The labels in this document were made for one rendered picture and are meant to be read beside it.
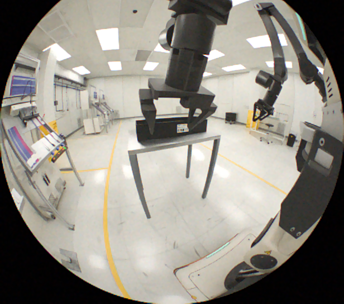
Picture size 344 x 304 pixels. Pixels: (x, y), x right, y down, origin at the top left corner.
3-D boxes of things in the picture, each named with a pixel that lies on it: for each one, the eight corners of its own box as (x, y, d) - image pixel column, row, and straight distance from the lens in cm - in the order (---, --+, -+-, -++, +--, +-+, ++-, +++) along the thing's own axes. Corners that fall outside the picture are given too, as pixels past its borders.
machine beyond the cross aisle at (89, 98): (111, 127, 499) (108, 85, 495) (109, 132, 421) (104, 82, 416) (85, 131, 540) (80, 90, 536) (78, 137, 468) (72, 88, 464)
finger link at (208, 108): (164, 120, 24) (171, 82, 20) (190, 119, 27) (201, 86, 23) (174, 142, 19) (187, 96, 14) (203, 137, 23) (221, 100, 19)
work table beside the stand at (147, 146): (205, 198, 134) (221, 134, 86) (147, 218, 117) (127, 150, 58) (187, 176, 157) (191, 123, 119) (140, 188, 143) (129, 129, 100)
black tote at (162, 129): (137, 141, 68) (135, 124, 65) (136, 133, 84) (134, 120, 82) (206, 131, 89) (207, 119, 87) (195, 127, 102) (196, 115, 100)
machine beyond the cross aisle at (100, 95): (115, 122, 640) (113, 89, 637) (113, 124, 560) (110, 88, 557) (94, 124, 671) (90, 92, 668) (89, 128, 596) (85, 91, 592)
